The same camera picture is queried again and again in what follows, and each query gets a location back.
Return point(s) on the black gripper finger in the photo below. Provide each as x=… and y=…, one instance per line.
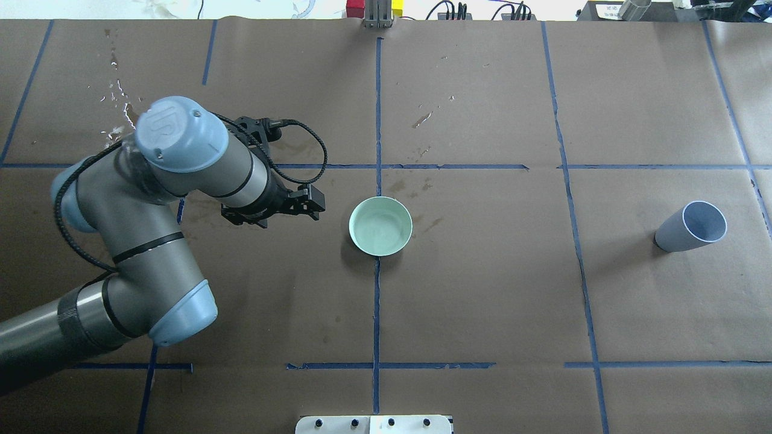
x=306, y=200

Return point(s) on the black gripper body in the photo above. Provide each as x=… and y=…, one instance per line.
x=275, y=197

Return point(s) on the light green plastic bowl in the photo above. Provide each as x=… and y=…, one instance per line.
x=380, y=226

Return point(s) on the light blue plastic cup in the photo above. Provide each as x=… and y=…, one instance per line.
x=696, y=225

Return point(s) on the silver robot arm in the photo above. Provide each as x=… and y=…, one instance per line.
x=114, y=210

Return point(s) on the red blue yellow blocks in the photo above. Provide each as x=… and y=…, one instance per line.
x=356, y=8

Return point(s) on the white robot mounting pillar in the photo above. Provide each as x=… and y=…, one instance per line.
x=432, y=423

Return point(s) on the steel metal cup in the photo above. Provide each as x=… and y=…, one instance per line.
x=633, y=10

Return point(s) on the aluminium frame post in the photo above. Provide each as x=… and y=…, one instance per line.
x=378, y=14

